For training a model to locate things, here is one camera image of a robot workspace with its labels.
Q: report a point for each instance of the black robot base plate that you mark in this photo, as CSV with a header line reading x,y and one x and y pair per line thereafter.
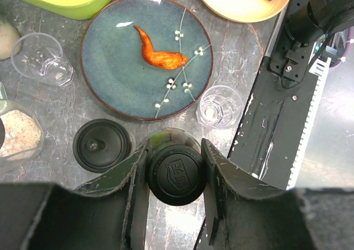
x,y
271,130

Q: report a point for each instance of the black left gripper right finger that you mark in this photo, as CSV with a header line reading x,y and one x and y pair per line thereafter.
x,y
243,212

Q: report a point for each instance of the white toothed cable rail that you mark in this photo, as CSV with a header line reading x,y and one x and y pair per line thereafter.
x,y
321,70

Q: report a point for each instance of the orange chicken wing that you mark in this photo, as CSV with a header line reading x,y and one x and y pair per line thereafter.
x,y
161,59

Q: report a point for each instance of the blue ceramic plate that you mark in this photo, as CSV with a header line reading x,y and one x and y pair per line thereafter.
x,y
116,73

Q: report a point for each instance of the sauce bottle with black cap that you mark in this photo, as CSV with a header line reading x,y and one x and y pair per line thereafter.
x,y
176,172

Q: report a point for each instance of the yellow plate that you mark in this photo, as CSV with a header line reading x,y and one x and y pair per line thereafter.
x,y
246,11

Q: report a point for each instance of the spice jar with black lid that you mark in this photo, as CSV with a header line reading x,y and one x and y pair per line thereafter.
x,y
100,144

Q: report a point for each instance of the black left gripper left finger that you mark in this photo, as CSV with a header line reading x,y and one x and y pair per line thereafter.
x,y
108,212

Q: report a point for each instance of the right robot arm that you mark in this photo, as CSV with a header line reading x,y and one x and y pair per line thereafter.
x,y
304,23

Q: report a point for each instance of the open glass jar with powder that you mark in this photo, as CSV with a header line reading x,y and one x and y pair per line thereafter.
x,y
22,137

